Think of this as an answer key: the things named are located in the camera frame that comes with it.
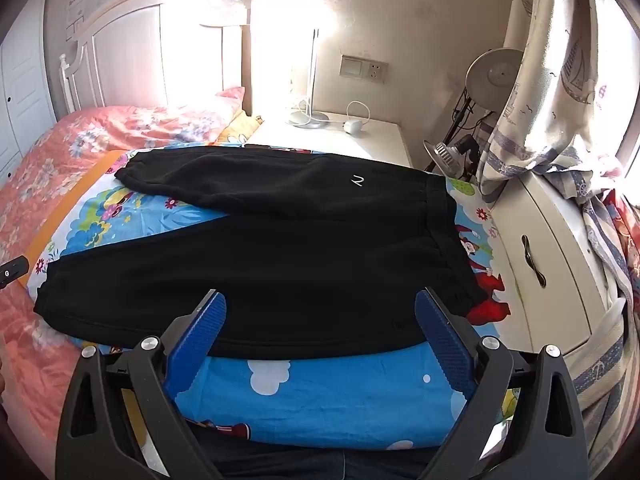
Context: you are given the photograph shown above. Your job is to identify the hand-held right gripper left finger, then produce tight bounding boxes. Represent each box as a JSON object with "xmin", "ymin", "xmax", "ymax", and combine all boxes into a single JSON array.
[{"xmin": 56, "ymin": 288, "xmax": 228, "ymax": 480}]

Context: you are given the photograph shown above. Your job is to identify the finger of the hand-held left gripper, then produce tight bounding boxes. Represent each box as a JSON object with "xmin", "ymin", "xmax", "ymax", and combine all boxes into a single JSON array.
[{"xmin": 0, "ymin": 255, "xmax": 29, "ymax": 289}]

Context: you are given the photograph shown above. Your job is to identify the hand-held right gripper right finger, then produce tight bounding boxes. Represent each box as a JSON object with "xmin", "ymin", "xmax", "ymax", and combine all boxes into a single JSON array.
[{"xmin": 414, "ymin": 287, "xmax": 590, "ymax": 480}]

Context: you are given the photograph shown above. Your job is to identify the black pants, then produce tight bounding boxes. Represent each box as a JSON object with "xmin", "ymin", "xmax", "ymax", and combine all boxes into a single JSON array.
[{"xmin": 34, "ymin": 146, "xmax": 488, "ymax": 361}]

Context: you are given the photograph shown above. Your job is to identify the pink floral bedspread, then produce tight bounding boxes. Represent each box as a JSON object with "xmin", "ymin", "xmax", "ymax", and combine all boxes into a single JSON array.
[{"xmin": 0, "ymin": 105, "xmax": 236, "ymax": 461}]

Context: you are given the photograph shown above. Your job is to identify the white cabinet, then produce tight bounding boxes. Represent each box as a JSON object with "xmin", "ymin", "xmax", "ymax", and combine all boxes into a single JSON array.
[{"xmin": 470, "ymin": 172, "xmax": 626, "ymax": 356}]

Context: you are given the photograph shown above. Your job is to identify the blue cartoon printed blanket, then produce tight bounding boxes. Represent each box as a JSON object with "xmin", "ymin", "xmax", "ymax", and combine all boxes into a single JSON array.
[{"xmin": 27, "ymin": 145, "xmax": 518, "ymax": 451}]

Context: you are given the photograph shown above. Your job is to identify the person's blue jeans legs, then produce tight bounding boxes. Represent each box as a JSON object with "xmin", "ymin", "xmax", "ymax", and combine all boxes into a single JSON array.
[{"xmin": 192, "ymin": 422, "xmax": 441, "ymax": 480}]

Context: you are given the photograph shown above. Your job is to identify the white wardrobe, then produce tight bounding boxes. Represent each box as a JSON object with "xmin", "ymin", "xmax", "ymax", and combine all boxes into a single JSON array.
[{"xmin": 0, "ymin": 0, "xmax": 58, "ymax": 186}]

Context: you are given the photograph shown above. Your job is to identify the small clip fan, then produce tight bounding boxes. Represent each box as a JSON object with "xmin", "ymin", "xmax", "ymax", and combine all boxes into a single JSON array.
[{"xmin": 424, "ymin": 135, "xmax": 481, "ymax": 178}]

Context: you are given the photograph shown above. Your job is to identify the white nightstand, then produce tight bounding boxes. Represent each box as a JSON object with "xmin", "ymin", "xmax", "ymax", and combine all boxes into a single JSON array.
[{"xmin": 245, "ymin": 110, "xmax": 413, "ymax": 168}]

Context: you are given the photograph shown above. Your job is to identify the red patterned cloth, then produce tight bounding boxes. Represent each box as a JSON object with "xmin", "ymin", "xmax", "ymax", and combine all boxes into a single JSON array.
[{"xmin": 602, "ymin": 192, "xmax": 640, "ymax": 321}]

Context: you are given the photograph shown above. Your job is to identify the pink pillow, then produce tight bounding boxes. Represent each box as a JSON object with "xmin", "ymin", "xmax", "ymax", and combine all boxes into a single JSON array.
[{"xmin": 215, "ymin": 86, "xmax": 247, "ymax": 116}]

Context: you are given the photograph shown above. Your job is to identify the silver table lamp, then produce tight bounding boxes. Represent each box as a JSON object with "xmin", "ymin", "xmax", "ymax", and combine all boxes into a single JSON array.
[{"xmin": 286, "ymin": 27, "xmax": 331, "ymax": 128}]

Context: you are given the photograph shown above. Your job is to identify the white wooden headboard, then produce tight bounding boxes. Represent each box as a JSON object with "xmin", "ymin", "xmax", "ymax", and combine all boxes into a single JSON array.
[{"xmin": 59, "ymin": 0, "xmax": 246, "ymax": 116}]

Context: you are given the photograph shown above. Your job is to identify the round silver desk lamp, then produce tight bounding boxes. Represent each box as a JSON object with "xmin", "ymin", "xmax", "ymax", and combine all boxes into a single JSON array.
[{"xmin": 425, "ymin": 48, "xmax": 524, "ymax": 171}]

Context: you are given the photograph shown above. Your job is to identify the sailboat printed curtain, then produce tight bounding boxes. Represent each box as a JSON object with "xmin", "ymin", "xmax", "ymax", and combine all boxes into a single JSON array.
[{"xmin": 475, "ymin": 0, "xmax": 636, "ymax": 480}]

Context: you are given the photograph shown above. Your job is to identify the black cabinet handle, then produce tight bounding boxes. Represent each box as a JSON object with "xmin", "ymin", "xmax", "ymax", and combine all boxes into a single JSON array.
[{"xmin": 520, "ymin": 235, "xmax": 548, "ymax": 286}]

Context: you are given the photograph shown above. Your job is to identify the white charger with cable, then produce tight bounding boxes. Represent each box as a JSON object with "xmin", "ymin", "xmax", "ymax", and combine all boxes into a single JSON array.
[{"xmin": 342, "ymin": 101, "xmax": 370, "ymax": 135}]

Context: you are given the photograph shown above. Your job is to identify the white wall sticker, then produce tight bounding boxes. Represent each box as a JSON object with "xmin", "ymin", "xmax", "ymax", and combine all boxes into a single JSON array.
[{"xmin": 65, "ymin": 0, "xmax": 88, "ymax": 41}]

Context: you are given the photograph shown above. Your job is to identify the wall socket panel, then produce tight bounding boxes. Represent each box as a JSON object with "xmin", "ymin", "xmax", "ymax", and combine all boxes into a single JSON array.
[{"xmin": 340, "ymin": 55, "xmax": 389, "ymax": 83}]

